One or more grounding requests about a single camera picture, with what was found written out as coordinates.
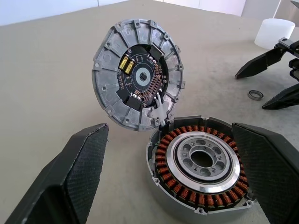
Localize small metal bearing ring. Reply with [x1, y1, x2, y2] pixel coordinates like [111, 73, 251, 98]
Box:
[248, 90, 264, 101]

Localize motor cover with circuit board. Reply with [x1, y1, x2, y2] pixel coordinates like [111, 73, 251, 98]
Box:
[92, 17, 187, 133]

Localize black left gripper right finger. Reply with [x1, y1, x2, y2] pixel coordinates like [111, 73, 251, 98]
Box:
[231, 122, 299, 224]

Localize motor stator housing copper coils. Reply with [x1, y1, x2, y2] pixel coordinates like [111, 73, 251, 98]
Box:
[146, 114, 255, 215]

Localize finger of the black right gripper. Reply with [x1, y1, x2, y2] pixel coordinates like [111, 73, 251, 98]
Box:
[261, 83, 299, 110]
[235, 46, 285, 80]

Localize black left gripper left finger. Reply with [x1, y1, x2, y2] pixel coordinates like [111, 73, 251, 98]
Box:
[4, 123, 110, 224]

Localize white plastic cylinder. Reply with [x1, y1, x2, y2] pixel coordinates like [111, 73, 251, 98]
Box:
[254, 18, 296, 49]

